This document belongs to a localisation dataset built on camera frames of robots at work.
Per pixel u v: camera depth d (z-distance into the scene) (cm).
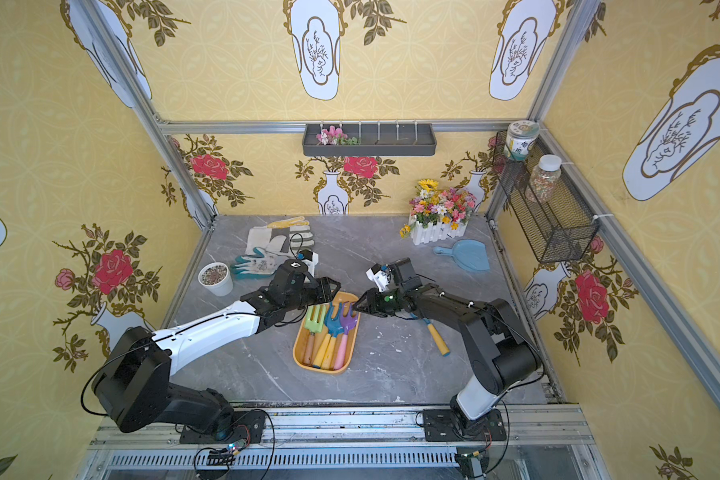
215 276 95
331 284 79
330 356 83
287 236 113
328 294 78
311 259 78
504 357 45
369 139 92
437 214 101
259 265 106
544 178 72
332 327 90
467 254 108
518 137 85
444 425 73
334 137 88
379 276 85
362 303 85
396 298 76
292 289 66
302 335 85
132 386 43
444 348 86
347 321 88
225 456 73
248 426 73
